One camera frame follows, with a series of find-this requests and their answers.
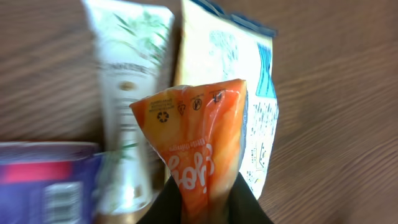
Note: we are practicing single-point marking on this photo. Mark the small orange snack packet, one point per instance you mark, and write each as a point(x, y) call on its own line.
point(198, 133)

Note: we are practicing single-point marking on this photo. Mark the white cream tube gold cap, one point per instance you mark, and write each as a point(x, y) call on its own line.
point(130, 43)

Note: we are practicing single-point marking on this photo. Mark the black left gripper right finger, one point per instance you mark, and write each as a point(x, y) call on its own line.
point(243, 206)

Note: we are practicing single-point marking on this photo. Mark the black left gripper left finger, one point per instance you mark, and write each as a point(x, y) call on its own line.
point(167, 207)

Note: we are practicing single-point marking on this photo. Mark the white blue snack bag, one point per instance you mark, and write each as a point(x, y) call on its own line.
point(216, 47)

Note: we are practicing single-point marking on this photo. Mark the purple sanitary pad pack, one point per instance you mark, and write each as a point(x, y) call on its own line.
point(48, 182)

